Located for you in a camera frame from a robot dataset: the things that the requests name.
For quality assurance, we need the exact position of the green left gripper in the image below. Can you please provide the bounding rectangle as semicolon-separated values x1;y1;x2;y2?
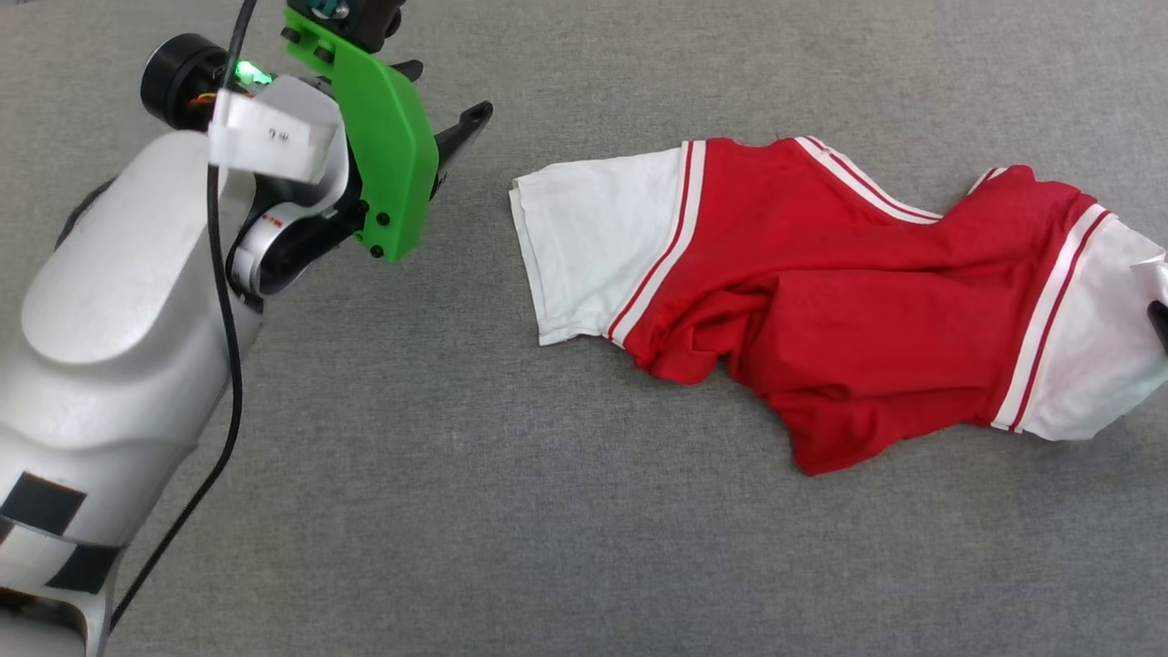
281;0;495;264

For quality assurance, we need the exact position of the white paper label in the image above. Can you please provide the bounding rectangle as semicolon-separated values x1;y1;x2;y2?
208;89;340;183

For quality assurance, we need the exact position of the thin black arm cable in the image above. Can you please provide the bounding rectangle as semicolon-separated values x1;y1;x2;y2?
108;0;261;632

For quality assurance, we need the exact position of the red and white t-shirt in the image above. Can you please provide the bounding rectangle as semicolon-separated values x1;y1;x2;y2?
508;135;1168;477

